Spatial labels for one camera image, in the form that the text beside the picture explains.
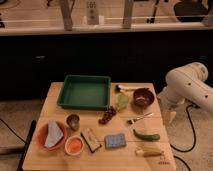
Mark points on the light green cup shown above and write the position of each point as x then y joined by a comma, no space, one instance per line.
122,101

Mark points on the small white orange bowl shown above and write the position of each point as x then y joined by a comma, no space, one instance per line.
74,145

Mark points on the black bar left of table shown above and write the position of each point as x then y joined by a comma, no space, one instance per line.
26,146

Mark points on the grey folded cloth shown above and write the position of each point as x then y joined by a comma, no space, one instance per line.
54,134

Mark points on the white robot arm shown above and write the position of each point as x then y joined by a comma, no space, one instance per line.
185,83

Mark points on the green cucumber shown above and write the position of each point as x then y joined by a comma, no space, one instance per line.
146,137

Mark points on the red grape bunch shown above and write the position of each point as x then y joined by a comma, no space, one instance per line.
107,115

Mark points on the small paint brush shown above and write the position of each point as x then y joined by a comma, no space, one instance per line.
132,121

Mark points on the white handled brush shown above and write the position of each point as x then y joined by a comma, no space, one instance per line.
121,88

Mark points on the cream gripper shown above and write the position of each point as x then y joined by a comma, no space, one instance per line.
168,116

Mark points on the wooden block eraser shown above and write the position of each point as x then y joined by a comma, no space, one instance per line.
91,140

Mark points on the blue sponge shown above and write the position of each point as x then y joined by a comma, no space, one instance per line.
115,141

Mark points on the small metal cup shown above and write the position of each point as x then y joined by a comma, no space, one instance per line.
73,121

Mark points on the green plastic tray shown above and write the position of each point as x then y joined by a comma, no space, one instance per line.
85,92

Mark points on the dark red bowl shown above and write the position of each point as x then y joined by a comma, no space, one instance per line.
143,97

